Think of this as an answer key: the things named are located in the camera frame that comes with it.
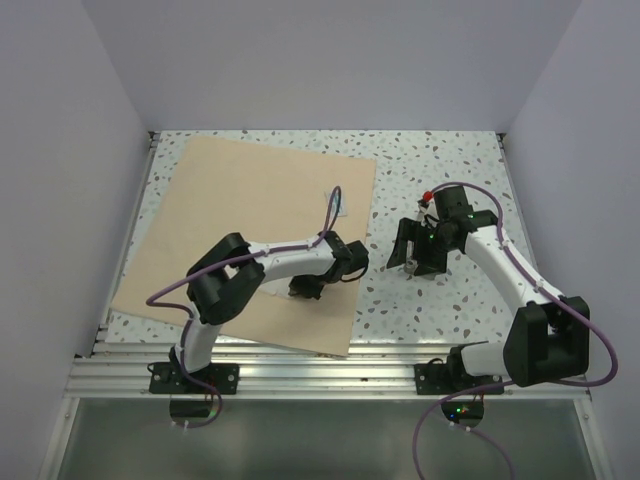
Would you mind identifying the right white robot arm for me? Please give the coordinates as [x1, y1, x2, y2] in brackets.
[386, 184, 590, 393]

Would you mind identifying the beige cloth mat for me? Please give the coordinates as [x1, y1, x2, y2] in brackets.
[111, 136, 376, 356]

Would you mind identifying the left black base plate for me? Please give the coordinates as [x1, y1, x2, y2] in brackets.
[147, 349, 239, 395]

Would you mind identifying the green white packet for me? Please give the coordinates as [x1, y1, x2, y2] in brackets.
[324, 187, 348, 218]

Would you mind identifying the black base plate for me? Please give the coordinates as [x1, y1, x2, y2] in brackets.
[147, 349, 239, 395]
[413, 358, 503, 396]

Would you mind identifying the metal instrument tray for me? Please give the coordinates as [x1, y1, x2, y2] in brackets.
[404, 260, 417, 274]

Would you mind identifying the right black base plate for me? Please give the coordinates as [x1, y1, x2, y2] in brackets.
[413, 358, 503, 396]

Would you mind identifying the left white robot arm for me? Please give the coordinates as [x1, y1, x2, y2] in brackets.
[172, 231, 369, 393]

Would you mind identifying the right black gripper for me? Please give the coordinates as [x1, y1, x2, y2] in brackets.
[387, 217, 457, 277]

